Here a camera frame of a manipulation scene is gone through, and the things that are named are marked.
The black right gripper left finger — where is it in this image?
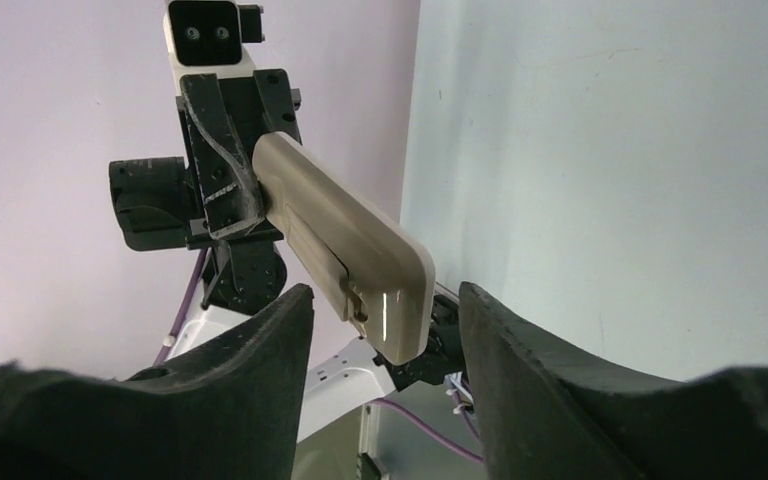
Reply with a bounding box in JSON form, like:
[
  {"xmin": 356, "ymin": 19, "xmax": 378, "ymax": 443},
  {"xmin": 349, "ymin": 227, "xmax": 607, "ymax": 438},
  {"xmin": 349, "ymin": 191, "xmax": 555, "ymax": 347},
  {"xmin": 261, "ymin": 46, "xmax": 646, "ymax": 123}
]
[{"xmin": 0, "ymin": 284, "xmax": 314, "ymax": 479}]

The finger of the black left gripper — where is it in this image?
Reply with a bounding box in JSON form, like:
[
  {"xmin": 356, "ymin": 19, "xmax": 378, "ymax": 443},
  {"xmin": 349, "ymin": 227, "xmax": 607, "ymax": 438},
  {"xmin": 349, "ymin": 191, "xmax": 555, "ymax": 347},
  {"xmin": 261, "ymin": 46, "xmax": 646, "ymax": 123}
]
[
  {"xmin": 179, "ymin": 74, "xmax": 265, "ymax": 240},
  {"xmin": 254, "ymin": 69, "xmax": 302, "ymax": 144}
]

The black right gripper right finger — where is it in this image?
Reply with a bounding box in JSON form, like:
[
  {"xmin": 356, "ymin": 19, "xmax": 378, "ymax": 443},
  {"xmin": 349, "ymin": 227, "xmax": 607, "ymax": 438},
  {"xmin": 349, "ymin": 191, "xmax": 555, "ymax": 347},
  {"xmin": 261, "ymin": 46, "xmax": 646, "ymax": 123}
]
[{"xmin": 459, "ymin": 282, "xmax": 768, "ymax": 479}]

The beige remote control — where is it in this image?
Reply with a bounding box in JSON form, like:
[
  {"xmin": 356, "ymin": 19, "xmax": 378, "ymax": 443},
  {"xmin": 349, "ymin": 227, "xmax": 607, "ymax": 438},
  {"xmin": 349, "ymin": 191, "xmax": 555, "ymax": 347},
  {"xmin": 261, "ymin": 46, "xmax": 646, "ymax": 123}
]
[{"xmin": 252, "ymin": 132, "xmax": 435, "ymax": 365}]

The beige battery compartment cover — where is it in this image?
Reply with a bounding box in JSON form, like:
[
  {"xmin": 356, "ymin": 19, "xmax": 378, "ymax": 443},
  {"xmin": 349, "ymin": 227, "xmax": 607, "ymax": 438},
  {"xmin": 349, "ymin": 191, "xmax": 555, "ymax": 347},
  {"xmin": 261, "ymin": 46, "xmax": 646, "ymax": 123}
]
[{"xmin": 283, "ymin": 204, "xmax": 368, "ymax": 323}]

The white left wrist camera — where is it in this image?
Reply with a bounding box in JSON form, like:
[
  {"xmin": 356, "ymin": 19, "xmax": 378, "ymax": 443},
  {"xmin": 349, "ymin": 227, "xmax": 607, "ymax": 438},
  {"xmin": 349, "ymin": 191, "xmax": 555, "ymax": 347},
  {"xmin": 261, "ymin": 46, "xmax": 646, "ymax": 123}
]
[{"xmin": 163, "ymin": 1, "xmax": 265, "ymax": 96}]

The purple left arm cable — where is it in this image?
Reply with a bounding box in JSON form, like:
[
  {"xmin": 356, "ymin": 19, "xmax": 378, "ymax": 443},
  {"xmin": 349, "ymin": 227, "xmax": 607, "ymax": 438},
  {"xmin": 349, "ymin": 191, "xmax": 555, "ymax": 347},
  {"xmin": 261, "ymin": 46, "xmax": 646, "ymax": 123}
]
[{"xmin": 152, "ymin": 248, "xmax": 485, "ymax": 465}]

